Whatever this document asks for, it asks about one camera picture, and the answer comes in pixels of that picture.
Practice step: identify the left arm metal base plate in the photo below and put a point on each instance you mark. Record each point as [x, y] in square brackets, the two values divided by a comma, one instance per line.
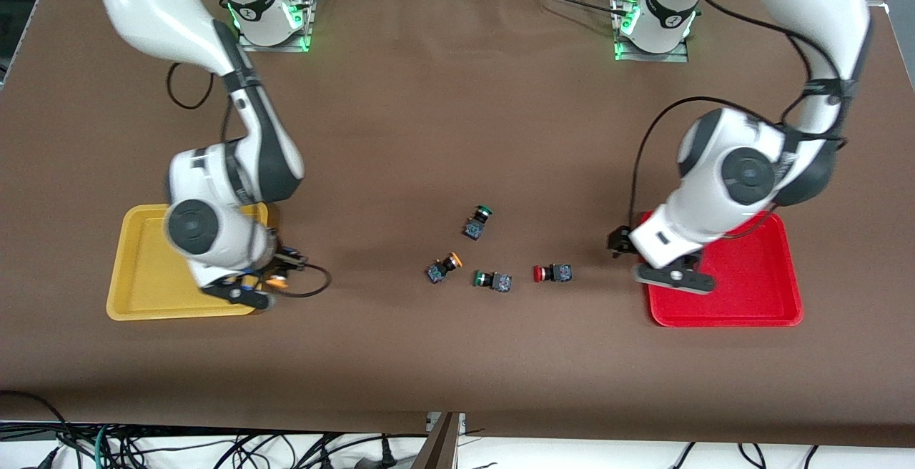
[683, 58]

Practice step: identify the yellow push button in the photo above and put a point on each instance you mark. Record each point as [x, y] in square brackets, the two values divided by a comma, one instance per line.
[277, 283]
[437, 272]

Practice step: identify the brown table mat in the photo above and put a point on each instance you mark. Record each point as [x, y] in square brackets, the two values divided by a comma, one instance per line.
[457, 133]

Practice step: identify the yellow plastic tray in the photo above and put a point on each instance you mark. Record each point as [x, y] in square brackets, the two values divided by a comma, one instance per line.
[143, 269]

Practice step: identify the red plastic tray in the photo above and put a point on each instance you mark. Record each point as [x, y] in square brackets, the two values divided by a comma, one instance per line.
[750, 297]

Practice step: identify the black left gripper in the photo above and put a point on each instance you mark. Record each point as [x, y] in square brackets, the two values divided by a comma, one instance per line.
[619, 241]

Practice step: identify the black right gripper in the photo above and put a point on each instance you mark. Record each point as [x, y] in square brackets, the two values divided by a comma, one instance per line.
[289, 261]

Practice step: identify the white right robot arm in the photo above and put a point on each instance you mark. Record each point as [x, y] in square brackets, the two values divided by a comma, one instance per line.
[236, 169]

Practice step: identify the red push button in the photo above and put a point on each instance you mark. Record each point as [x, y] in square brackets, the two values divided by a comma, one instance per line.
[561, 273]

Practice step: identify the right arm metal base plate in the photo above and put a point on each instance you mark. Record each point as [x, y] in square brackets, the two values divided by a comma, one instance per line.
[246, 45]

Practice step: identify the silver metal bracket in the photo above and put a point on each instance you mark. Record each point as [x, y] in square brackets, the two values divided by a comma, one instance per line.
[432, 422]

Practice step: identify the black power plug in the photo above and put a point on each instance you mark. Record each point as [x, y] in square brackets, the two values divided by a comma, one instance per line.
[388, 455]

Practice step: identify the dark metal beam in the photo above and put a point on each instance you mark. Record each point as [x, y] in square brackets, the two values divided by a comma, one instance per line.
[437, 447]

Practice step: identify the green push button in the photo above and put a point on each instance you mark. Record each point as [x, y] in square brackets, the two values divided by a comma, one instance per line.
[500, 283]
[473, 228]

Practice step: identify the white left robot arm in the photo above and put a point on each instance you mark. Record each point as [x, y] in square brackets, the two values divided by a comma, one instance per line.
[736, 169]

